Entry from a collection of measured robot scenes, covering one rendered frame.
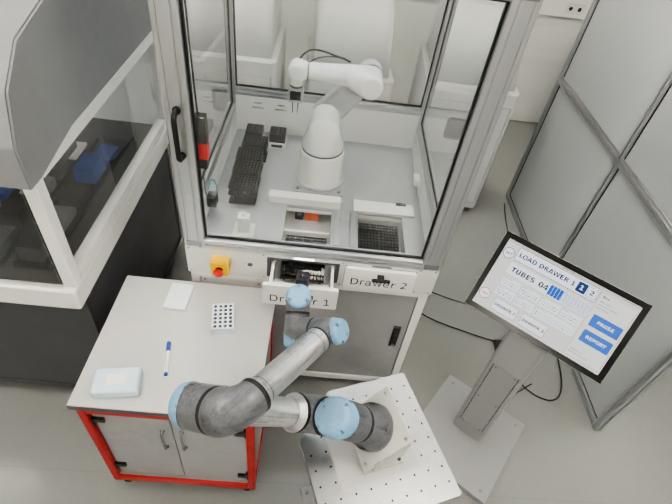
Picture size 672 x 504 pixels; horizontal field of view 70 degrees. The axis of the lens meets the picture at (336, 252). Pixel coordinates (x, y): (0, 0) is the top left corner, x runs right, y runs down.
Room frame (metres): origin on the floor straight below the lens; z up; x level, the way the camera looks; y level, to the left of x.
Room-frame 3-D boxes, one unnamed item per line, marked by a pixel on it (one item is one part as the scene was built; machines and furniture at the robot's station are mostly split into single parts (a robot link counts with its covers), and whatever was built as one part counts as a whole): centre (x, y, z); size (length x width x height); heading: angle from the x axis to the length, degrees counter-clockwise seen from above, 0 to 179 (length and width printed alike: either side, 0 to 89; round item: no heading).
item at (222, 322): (1.10, 0.39, 0.78); 0.12 x 0.08 x 0.04; 14
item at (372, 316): (1.81, 0.11, 0.40); 1.03 x 0.95 x 0.80; 94
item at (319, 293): (1.20, 0.11, 0.87); 0.29 x 0.02 x 0.11; 94
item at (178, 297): (1.18, 0.60, 0.77); 0.13 x 0.09 x 0.02; 3
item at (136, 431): (1.00, 0.51, 0.38); 0.62 x 0.58 x 0.76; 94
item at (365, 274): (1.35, -0.19, 0.87); 0.29 x 0.02 x 0.11; 94
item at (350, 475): (0.73, -0.20, 0.38); 0.30 x 0.30 x 0.76; 25
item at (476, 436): (1.18, -0.79, 0.51); 0.50 x 0.45 x 1.02; 148
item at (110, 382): (0.78, 0.66, 0.78); 0.15 x 0.10 x 0.04; 103
